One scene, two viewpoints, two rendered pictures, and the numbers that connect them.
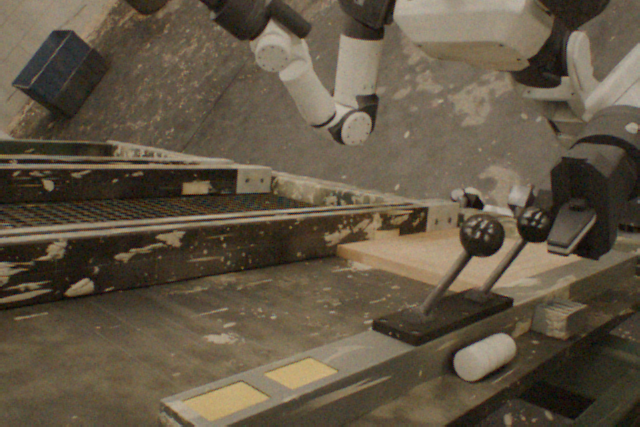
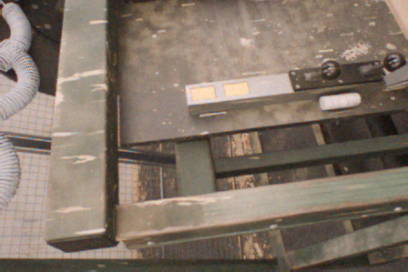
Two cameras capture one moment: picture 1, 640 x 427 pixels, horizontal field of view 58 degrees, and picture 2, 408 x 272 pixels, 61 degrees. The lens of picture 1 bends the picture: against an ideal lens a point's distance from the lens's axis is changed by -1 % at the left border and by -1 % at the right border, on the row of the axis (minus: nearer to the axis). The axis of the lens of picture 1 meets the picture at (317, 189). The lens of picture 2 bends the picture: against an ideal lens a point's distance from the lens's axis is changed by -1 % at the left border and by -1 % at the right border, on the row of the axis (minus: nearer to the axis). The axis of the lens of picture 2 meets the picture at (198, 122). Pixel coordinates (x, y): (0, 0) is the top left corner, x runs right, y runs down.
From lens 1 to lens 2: 0.48 m
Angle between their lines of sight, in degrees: 63
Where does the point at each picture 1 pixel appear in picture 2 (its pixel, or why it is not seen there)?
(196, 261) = not seen: outside the picture
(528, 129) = not seen: outside the picture
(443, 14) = not seen: outside the picture
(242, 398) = (208, 95)
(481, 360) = (325, 105)
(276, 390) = (219, 95)
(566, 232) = (394, 79)
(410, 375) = (290, 98)
